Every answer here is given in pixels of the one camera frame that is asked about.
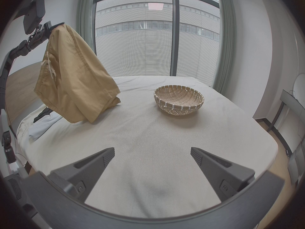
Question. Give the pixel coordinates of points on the blue-green curtain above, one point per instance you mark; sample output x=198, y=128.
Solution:
x=87, y=20
x=226, y=44

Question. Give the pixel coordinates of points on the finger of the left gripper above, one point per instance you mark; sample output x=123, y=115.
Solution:
x=56, y=25

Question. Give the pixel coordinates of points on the window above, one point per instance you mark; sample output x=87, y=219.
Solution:
x=133, y=56

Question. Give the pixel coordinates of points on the black garment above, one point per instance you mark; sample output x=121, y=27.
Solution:
x=41, y=114

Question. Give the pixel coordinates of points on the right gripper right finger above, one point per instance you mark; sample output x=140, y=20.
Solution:
x=233, y=180

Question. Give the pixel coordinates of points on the bed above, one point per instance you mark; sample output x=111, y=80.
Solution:
x=147, y=139

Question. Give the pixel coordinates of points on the pale blue garment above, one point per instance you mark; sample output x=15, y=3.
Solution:
x=44, y=127

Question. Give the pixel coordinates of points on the round woven basket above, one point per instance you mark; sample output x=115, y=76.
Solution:
x=178, y=96

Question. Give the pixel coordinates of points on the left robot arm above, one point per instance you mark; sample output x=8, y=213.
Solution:
x=20, y=49

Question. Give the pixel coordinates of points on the tan shorts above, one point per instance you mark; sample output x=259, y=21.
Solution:
x=78, y=80

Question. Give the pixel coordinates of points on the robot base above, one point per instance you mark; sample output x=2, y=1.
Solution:
x=14, y=187

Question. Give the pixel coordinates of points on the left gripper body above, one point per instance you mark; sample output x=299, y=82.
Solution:
x=47, y=26

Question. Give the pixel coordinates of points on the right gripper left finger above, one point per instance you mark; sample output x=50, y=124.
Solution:
x=71, y=179

